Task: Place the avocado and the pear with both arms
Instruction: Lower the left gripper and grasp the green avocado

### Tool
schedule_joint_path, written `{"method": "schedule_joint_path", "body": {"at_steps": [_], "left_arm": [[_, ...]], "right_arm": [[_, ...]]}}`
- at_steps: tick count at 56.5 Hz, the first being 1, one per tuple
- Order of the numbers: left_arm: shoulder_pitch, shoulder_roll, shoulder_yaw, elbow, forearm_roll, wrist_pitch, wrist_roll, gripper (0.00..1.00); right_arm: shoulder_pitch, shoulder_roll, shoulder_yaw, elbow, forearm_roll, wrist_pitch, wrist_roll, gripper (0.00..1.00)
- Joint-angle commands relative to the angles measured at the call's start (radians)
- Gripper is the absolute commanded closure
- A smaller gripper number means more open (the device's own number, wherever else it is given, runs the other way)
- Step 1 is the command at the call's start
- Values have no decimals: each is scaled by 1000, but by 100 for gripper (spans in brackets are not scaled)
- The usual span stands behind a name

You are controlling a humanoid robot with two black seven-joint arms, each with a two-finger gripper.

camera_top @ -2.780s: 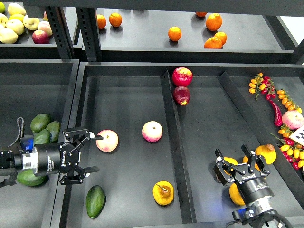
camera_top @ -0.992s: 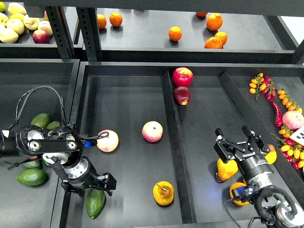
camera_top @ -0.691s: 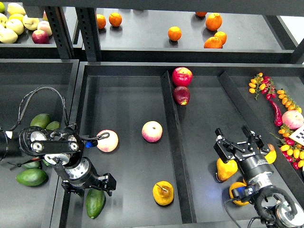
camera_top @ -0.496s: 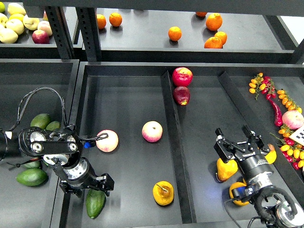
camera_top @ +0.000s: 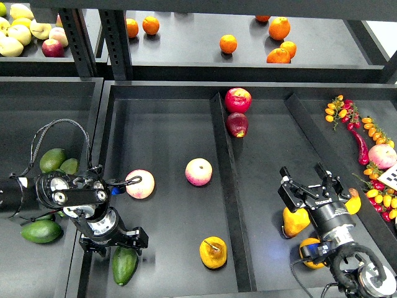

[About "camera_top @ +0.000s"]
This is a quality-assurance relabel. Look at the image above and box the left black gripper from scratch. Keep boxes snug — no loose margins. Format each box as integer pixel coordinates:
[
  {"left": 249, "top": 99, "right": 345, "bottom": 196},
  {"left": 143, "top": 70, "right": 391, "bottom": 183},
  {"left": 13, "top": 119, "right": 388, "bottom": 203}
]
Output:
[{"left": 79, "top": 207, "right": 149, "bottom": 257}]

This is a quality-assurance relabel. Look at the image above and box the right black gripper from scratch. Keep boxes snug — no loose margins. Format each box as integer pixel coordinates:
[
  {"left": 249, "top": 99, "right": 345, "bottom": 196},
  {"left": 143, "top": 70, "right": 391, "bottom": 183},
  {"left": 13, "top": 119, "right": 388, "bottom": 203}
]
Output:
[{"left": 278, "top": 162, "right": 356, "bottom": 239}]

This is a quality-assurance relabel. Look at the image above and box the green avocado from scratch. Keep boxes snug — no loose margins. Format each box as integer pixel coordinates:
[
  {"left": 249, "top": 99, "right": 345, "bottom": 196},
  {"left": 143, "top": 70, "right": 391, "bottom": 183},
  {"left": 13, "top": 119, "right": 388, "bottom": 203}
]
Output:
[
  {"left": 20, "top": 220, "right": 62, "bottom": 243},
  {"left": 60, "top": 158, "right": 79, "bottom": 174},
  {"left": 112, "top": 246, "right": 138, "bottom": 286},
  {"left": 39, "top": 148, "right": 67, "bottom": 173}
]

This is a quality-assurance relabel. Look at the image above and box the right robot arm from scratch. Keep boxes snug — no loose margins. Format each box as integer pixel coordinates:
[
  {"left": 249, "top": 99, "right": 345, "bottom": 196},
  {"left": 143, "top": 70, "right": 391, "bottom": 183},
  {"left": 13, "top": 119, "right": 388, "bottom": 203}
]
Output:
[{"left": 278, "top": 163, "right": 396, "bottom": 297}]

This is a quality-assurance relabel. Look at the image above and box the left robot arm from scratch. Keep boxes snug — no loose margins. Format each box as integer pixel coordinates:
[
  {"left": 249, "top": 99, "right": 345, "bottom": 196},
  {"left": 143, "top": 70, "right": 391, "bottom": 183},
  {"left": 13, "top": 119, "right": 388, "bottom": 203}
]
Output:
[{"left": 1, "top": 119, "right": 149, "bottom": 256}]

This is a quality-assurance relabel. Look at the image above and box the pale yellow pear bottom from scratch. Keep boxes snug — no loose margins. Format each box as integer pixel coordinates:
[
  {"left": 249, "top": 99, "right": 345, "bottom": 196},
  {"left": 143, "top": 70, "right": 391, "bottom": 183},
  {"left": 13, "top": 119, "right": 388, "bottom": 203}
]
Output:
[{"left": 0, "top": 37, "right": 24, "bottom": 57}]

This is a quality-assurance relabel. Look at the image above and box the pink apple left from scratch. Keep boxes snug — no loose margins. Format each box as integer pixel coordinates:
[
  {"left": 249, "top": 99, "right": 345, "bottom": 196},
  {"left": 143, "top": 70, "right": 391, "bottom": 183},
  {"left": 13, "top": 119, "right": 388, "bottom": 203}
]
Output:
[{"left": 125, "top": 169, "right": 155, "bottom": 199}]

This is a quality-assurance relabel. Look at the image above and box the pink apple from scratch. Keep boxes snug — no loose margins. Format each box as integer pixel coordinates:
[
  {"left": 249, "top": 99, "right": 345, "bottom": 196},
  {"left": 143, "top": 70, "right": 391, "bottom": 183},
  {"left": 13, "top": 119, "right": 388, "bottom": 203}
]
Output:
[
  {"left": 185, "top": 158, "right": 213, "bottom": 186},
  {"left": 125, "top": 169, "right": 155, "bottom": 199}
]

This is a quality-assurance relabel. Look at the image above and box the red chili pepper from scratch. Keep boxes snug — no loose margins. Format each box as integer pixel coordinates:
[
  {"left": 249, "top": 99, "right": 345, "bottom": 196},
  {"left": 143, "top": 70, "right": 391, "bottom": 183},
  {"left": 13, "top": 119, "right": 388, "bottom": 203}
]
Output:
[{"left": 350, "top": 130, "right": 370, "bottom": 165}]

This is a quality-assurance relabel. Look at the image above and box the lower cherry tomato bunch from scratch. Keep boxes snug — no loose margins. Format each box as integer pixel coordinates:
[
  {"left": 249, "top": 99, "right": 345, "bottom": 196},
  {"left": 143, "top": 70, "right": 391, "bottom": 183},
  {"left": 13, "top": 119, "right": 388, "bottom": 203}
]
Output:
[{"left": 354, "top": 162, "right": 396, "bottom": 223}]

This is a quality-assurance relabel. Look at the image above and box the cherry tomato bunch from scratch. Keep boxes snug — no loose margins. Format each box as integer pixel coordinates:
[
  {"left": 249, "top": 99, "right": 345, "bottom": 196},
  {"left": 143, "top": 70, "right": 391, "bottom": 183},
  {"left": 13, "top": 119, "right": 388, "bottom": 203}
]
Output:
[
  {"left": 324, "top": 94, "right": 360, "bottom": 130},
  {"left": 354, "top": 162, "right": 396, "bottom": 223}
]

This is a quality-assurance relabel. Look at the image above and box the pink peach right tray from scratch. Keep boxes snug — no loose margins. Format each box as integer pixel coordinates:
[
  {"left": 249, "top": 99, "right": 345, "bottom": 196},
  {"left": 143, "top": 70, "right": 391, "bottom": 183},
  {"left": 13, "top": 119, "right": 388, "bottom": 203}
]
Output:
[{"left": 368, "top": 144, "right": 396, "bottom": 169}]

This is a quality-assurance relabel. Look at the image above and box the checkered marker card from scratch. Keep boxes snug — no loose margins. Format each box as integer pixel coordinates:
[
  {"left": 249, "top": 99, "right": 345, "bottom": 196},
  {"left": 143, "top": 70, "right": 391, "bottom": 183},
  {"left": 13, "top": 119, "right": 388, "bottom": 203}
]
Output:
[{"left": 378, "top": 164, "right": 397, "bottom": 190}]

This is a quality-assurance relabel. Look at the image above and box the upper cherry tomato bunch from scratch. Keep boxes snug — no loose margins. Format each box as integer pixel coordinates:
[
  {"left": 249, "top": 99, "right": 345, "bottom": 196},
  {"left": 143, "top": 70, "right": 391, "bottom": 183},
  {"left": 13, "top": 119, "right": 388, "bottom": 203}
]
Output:
[{"left": 324, "top": 94, "right": 360, "bottom": 130}]

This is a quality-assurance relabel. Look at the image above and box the dark red apple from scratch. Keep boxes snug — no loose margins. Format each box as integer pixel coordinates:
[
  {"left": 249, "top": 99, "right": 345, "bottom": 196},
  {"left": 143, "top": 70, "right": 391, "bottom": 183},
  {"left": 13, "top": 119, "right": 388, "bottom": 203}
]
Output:
[{"left": 226, "top": 112, "right": 249, "bottom": 138}]

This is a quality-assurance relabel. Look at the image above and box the black middle tray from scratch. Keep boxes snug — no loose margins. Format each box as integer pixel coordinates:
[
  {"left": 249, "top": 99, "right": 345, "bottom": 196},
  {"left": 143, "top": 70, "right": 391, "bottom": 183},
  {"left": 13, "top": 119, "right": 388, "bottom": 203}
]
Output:
[{"left": 79, "top": 81, "right": 396, "bottom": 297}]

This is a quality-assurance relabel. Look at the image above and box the black tray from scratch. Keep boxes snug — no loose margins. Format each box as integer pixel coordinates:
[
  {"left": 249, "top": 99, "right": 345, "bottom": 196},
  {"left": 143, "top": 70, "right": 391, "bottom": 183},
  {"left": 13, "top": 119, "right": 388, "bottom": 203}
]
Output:
[
  {"left": 79, "top": 81, "right": 396, "bottom": 297},
  {"left": 1, "top": 77, "right": 103, "bottom": 297}
]

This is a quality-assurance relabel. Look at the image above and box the pink apple centre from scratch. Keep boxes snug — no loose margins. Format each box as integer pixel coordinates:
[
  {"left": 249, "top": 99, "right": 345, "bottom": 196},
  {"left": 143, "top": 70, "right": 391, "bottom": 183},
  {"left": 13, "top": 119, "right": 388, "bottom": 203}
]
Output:
[{"left": 185, "top": 158, "right": 213, "bottom": 186}]

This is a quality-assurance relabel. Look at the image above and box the bright red apple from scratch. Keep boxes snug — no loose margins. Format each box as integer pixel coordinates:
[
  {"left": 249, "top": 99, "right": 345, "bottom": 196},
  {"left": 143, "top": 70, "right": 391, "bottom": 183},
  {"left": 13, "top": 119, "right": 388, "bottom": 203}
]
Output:
[{"left": 225, "top": 88, "right": 252, "bottom": 114}]

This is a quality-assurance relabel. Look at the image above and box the orange lower right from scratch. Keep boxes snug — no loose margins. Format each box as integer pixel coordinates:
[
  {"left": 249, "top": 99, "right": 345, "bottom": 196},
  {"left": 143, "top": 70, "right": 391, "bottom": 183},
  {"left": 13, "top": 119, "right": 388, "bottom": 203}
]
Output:
[{"left": 266, "top": 48, "right": 291, "bottom": 63}]

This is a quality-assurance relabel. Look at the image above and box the orange right small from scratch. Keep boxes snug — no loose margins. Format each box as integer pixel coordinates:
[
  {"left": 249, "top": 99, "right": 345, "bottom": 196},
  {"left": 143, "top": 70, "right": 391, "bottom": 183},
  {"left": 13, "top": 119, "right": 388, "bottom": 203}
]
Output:
[{"left": 280, "top": 41, "right": 297, "bottom": 59}]

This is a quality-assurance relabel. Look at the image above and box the black left tray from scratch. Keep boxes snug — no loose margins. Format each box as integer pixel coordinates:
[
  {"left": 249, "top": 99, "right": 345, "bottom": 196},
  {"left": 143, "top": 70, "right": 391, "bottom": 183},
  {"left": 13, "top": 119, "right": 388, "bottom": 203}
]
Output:
[{"left": 1, "top": 77, "right": 103, "bottom": 297}]

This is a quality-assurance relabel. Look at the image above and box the large orange upper right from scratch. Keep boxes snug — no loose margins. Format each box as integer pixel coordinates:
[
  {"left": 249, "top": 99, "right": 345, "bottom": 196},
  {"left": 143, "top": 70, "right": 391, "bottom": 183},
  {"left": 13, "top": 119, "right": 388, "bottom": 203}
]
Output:
[{"left": 269, "top": 17, "right": 291, "bottom": 40}]

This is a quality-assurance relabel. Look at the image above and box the orange centre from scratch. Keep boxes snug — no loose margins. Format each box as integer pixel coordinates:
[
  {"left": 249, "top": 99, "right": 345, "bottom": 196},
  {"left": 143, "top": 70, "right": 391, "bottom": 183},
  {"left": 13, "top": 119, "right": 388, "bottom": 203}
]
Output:
[{"left": 219, "top": 34, "right": 238, "bottom": 54}]

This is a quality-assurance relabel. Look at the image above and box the orange under top beam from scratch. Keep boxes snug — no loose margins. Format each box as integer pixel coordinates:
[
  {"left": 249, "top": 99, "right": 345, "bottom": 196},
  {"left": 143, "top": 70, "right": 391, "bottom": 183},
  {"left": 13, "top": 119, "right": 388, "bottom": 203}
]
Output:
[{"left": 255, "top": 16, "right": 271, "bottom": 22}]

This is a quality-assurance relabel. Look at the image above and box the black upper right shelf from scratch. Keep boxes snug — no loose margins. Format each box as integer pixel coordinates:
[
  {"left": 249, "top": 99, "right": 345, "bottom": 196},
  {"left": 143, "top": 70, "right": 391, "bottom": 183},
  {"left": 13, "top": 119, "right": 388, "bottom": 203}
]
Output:
[{"left": 129, "top": 12, "right": 388, "bottom": 83}]

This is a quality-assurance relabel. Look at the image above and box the black shelf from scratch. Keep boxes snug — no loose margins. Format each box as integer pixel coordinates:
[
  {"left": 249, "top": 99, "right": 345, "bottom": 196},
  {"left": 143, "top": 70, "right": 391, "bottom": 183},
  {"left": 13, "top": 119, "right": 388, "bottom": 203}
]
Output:
[
  {"left": 1, "top": 9, "right": 110, "bottom": 78},
  {"left": 129, "top": 12, "right": 388, "bottom": 83}
]

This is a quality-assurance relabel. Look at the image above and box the black upper left shelf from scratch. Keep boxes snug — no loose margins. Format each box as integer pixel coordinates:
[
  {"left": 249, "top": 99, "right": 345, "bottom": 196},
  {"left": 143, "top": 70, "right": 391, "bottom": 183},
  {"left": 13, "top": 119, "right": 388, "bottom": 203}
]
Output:
[{"left": 1, "top": 9, "right": 110, "bottom": 78}]

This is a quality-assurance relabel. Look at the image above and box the red apple upper shelf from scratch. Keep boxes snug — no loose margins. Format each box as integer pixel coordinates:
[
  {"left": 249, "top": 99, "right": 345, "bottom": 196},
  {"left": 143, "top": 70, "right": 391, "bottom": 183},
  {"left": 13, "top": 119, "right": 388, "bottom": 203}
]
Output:
[{"left": 42, "top": 38, "right": 65, "bottom": 58}]

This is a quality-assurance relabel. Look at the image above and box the pale peach upper shelf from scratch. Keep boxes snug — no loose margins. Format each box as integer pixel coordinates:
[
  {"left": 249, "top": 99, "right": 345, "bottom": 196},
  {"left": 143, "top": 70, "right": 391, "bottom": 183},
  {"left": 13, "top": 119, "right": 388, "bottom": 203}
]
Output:
[{"left": 49, "top": 27, "right": 69, "bottom": 48}]

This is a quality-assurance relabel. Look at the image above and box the orange far left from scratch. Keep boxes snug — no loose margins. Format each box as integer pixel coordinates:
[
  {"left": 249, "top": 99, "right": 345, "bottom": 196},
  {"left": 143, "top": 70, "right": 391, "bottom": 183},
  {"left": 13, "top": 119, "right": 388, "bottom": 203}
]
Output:
[{"left": 126, "top": 18, "right": 139, "bottom": 38}]

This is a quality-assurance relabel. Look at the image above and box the orange cherry tomato string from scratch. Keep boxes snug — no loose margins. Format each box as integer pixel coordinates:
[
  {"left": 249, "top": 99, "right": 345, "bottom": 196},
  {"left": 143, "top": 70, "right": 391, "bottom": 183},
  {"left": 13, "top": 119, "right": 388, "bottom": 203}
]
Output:
[{"left": 361, "top": 116, "right": 395, "bottom": 149}]

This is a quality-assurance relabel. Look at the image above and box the black perforated upright post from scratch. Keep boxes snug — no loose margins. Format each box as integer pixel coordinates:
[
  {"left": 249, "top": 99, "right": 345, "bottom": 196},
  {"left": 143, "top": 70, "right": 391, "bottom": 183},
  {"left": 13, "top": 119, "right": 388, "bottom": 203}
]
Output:
[{"left": 58, "top": 8, "right": 97, "bottom": 78}]

